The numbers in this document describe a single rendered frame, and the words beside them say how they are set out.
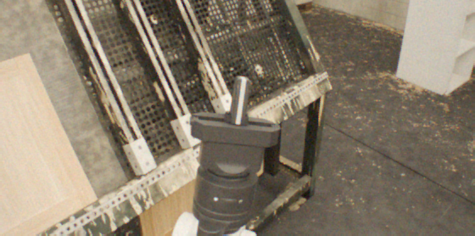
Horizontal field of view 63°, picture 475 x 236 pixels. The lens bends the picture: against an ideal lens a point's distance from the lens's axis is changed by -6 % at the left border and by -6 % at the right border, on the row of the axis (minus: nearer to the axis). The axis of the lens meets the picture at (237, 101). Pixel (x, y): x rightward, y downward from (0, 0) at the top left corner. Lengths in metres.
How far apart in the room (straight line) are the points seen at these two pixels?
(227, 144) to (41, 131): 1.03
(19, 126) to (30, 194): 0.23
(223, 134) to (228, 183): 0.07
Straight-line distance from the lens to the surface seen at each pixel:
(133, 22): 1.69
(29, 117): 1.50
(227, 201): 0.57
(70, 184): 1.51
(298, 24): 2.33
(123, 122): 1.54
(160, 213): 2.05
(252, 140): 0.55
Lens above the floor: 1.88
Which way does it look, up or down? 29 degrees down
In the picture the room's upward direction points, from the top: straight up
